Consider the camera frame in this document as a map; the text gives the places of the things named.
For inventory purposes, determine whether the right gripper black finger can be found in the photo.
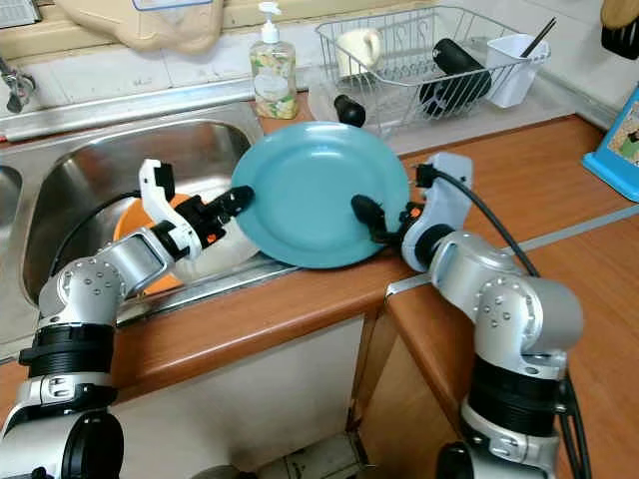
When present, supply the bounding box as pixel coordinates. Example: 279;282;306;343
349;193;390;242

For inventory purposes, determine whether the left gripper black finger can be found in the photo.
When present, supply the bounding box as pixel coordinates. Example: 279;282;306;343
213;185;257;219

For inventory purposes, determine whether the teal dinner plate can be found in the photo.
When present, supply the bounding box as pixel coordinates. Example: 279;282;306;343
230;122;410;268

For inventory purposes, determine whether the small black round cap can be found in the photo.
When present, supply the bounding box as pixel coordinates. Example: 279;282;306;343
334;95;367;128

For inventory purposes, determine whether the soap pump bottle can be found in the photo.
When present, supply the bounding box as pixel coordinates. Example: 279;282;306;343
250;2;298;121

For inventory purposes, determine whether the cream mug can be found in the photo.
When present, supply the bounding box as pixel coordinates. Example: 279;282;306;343
336;28;382;79

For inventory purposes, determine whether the black bottle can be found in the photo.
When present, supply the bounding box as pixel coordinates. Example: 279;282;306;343
419;38;493;116

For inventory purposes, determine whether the white cabinet panel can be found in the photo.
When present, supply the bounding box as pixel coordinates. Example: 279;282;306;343
120;314;365;479

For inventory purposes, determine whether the grey drain tray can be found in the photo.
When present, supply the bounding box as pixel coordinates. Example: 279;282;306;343
308;80;585;136

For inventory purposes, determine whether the white utensil holder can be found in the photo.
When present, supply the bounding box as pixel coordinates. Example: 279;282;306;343
486;33;550;108

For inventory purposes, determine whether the brown wooden cabinet door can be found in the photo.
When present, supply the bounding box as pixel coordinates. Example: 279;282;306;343
349;319;470;479

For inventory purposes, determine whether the beige plastic board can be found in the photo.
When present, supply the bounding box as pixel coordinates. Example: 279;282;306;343
55;0;226;53

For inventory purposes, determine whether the metal faucet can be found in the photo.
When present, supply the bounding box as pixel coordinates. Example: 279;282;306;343
0;60;33;113

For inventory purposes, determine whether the blue plastic box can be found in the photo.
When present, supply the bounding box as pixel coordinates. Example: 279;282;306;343
584;85;639;201

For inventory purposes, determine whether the white slatted vent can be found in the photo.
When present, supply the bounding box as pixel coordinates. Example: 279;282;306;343
0;0;41;26

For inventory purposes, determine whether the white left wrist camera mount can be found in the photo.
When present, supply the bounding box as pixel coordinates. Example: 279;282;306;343
140;158;201;255

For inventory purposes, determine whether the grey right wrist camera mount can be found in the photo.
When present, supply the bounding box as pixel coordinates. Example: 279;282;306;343
399;152;475;270

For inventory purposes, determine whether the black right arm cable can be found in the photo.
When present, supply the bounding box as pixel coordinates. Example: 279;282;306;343
414;163;592;479

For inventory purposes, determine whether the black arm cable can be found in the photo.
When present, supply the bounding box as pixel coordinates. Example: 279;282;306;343
50;190;146;280
414;163;592;479

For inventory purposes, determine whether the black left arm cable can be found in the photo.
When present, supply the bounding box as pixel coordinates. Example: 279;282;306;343
50;190;146;280

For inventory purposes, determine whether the wire dish rack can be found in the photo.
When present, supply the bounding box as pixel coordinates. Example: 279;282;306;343
317;5;550;126

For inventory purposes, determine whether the dark utensil handle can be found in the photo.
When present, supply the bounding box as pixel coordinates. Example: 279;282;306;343
519;17;557;56

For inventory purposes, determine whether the black brush wooden handle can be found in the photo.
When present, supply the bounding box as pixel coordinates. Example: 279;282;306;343
599;0;639;59

